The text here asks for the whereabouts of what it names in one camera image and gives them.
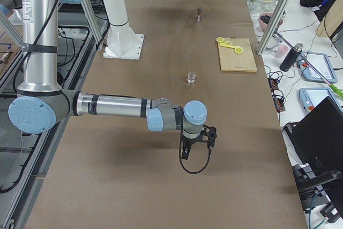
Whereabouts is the wooden cutting board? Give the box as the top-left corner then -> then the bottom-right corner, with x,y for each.
217,38 -> 257,72

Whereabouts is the pink plastic cup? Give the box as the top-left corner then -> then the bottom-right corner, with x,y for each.
275,45 -> 289,58

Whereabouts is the white camera pillar base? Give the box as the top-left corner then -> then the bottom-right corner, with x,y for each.
103,0 -> 144,60

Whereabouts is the blue teach pendant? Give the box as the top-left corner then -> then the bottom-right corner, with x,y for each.
298,87 -> 341,114
297,51 -> 338,83

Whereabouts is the clear glass cup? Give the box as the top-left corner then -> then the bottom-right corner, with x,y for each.
187,71 -> 196,84

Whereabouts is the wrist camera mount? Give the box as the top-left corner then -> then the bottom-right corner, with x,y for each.
198,124 -> 217,151

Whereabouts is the yellow plastic spoon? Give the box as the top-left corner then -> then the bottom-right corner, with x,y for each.
219,43 -> 243,54

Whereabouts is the lemon slice end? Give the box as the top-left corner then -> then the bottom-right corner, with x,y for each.
216,37 -> 224,43

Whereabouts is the aluminium frame post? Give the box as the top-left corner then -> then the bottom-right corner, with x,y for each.
256,0 -> 289,56

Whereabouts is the black computer monitor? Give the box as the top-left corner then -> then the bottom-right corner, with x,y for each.
284,97 -> 342,172

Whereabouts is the pink bowl with black items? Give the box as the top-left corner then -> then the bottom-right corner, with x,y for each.
258,12 -> 273,31

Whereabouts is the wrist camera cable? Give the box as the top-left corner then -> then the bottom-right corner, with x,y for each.
178,124 -> 214,174

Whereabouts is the far blue teach pendant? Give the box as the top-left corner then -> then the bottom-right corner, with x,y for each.
297,51 -> 338,83

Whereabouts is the steel measuring jigger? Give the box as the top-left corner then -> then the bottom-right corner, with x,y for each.
197,5 -> 203,22

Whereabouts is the black water bottle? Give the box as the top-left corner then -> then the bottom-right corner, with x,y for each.
279,43 -> 303,72

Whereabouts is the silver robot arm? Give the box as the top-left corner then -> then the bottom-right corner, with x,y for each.
8,0 -> 217,159

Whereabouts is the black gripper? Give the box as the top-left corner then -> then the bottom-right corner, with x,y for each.
181,131 -> 200,159

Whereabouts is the near blue teach pendant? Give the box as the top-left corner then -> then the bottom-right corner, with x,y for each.
298,87 -> 341,114

